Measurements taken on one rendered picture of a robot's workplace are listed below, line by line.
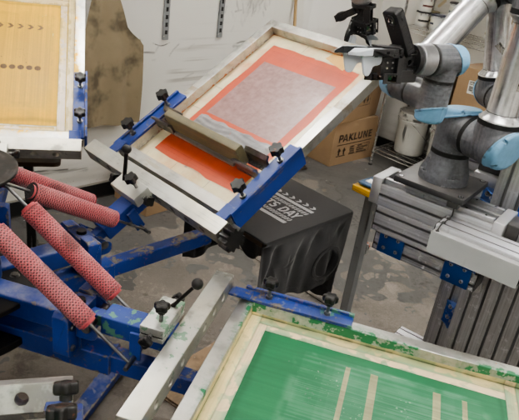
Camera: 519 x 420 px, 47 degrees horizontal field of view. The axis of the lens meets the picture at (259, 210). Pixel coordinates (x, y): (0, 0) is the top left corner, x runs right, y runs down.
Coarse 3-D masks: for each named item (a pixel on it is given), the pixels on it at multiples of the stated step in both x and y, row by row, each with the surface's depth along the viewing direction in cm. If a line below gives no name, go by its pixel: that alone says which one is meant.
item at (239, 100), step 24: (264, 72) 216; (288, 72) 212; (216, 96) 215; (240, 96) 211; (264, 96) 207; (192, 120) 209; (216, 120) 206; (240, 120) 202; (168, 144) 204; (192, 168) 193
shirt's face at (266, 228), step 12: (288, 192) 238; (300, 192) 239; (312, 192) 241; (312, 204) 231; (324, 204) 232; (336, 204) 233; (252, 216) 215; (264, 216) 217; (312, 216) 222; (324, 216) 223; (336, 216) 224; (252, 228) 207; (264, 228) 208; (276, 228) 209; (288, 228) 210; (300, 228) 211; (264, 240) 201
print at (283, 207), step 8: (280, 192) 236; (272, 200) 229; (280, 200) 230; (288, 200) 231; (296, 200) 232; (264, 208) 222; (272, 208) 223; (280, 208) 224; (288, 208) 225; (296, 208) 226; (304, 208) 226; (312, 208) 227; (272, 216) 217; (280, 216) 218; (288, 216) 219; (296, 216) 220
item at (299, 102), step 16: (320, 64) 210; (304, 80) 206; (320, 80) 204; (336, 80) 202; (352, 80) 199; (288, 96) 203; (304, 96) 201; (320, 96) 199; (336, 96) 197; (256, 112) 202; (272, 112) 200; (288, 112) 198; (304, 112) 195; (240, 128) 199; (256, 128) 197; (272, 128) 195; (288, 128) 193; (208, 160) 193; (208, 176) 188; (224, 176) 186; (240, 176) 185
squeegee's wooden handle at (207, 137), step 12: (168, 120) 199; (180, 120) 193; (180, 132) 200; (192, 132) 191; (204, 132) 186; (216, 132) 184; (204, 144) 191; (216, 144) 184; (228, 144) 179; (240, 144) 178; (228, 156) 184; (240, 156) 179
